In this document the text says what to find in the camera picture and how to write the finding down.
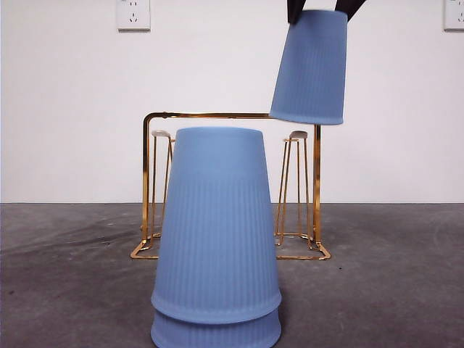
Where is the blue ribbed plastic cup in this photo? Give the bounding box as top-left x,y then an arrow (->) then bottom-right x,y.
268,9 -> 346,128
149,300 -> 283,348
150,126 -> 283,324

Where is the white wall socket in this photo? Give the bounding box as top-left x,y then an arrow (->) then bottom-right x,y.
443,0 -> 464,32
116,0 -> 152,32

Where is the gold wire cup holder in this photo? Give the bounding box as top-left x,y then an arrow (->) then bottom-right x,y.
130,111 -> 332,261

